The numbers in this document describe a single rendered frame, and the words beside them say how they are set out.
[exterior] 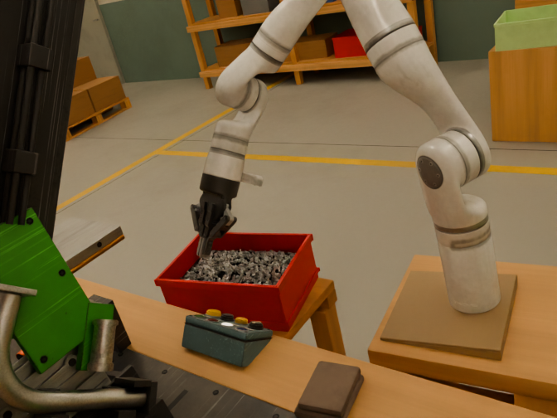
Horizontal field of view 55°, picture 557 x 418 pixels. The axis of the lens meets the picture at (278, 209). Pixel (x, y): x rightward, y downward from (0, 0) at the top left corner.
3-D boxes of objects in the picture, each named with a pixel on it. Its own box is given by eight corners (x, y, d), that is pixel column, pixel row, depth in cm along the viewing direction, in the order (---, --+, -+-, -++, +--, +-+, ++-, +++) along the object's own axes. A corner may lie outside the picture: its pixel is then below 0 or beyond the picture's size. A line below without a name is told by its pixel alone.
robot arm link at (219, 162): (263, 187, 107) (271, 157, 107) (220, 177, 99) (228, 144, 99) (235, 181, 114) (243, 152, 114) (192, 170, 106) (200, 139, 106)
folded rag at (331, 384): (343, 430, 77) (340, 415, 76) (293, 418, 81) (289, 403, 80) (365, 380, 85) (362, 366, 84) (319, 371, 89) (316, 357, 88)
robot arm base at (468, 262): (459, 279, 107) (445, 205, 100) (507, 286, 101) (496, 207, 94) (441, 308, 101) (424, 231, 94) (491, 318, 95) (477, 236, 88)
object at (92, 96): (89, 110, 763) (70, 58, 730) (132, 107, 724) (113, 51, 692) (22, 143, 672) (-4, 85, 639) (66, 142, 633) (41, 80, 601)
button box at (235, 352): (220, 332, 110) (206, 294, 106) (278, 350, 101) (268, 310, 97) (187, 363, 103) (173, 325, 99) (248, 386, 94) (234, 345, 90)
